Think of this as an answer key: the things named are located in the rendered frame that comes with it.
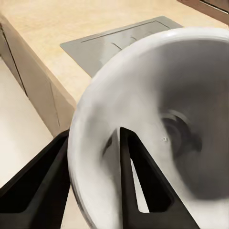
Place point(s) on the cabinet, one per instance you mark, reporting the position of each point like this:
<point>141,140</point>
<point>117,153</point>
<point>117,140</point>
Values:
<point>48,101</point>

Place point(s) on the fixed window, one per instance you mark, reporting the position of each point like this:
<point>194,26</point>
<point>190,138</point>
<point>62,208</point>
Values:
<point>217,9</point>

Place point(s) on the countertop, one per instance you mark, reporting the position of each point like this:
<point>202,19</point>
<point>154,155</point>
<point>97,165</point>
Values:
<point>43,25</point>

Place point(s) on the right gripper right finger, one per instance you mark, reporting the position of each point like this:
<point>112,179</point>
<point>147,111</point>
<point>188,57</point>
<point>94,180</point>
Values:
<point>166,210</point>

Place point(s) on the coffee cup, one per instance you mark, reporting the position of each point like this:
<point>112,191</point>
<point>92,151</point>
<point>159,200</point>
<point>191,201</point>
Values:
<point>172,90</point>

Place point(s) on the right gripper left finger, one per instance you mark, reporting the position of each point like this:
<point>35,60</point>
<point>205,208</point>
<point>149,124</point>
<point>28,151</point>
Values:
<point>35,197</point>

